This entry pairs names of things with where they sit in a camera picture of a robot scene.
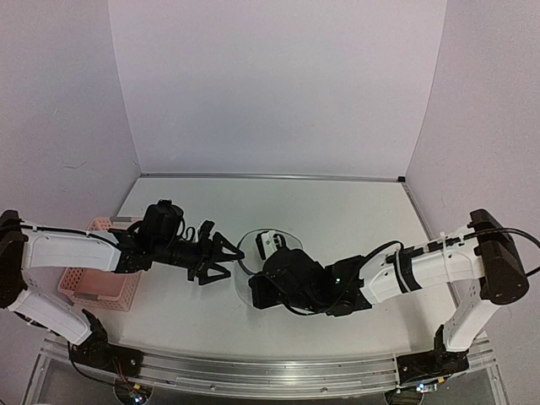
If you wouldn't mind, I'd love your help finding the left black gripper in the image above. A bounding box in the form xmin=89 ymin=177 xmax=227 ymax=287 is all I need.
xmin=152 ymin=231 xmax=245 ymax=286

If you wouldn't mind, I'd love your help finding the white mesh laundry bag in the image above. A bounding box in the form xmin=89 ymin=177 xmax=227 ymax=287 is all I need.
xmin=234 ymin=229 xmax=303 ymax=306

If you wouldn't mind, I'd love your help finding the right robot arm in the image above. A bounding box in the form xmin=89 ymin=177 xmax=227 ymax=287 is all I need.
xmin=247 ymin=209 xmax=537 ymax=374

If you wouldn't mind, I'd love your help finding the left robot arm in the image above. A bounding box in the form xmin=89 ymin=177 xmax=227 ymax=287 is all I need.
xmin=1 ymin=200 xmax=245 ymax=369

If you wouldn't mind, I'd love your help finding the pink perforated plastic basket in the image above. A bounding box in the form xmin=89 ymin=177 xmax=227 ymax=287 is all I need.
xmin=57 ymin=216 xmax=144 ymax=313

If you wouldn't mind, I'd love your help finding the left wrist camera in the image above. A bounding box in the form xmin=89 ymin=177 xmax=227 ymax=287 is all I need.
xmin=197 ymin=220 xmax=214 ymax=243

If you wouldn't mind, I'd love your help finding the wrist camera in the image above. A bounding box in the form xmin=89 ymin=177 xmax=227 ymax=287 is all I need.
xmin=255 ymin=229 xmax=287 ymax=261
xmin=197 ymin=220 xmax=214 ymax=243

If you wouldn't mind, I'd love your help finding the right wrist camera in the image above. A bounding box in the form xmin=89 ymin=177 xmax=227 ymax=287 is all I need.
xmin=255 ymin=229 xmax=287 ymax=261

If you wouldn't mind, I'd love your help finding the aluminium front rail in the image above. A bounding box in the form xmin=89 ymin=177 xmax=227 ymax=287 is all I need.
xmin=44 ymin=337 xmax=495 ymax=399

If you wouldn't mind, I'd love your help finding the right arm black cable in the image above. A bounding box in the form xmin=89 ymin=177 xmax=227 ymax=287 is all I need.
xmin=282 ymin=227 xmax=540 ymax=317

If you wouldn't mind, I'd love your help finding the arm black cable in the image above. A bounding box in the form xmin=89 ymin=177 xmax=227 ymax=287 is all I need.
xmin=282 ymin=227 xmax=540 ymax=317
xmin=12 ymin=223 xmax=123 ymax=250

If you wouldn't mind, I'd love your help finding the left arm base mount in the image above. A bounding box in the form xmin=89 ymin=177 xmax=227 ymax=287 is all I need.
xmin=68 ymin=310 xmax=143 ymax=377

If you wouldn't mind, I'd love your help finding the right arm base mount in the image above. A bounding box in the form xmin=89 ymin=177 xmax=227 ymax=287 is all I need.
xmin=397 ymin=325 xmax=469 ymax=386

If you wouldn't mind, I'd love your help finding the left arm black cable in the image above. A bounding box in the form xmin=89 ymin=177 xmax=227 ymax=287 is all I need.
xmin=12 ymin=223 xmax=123 ymax=250

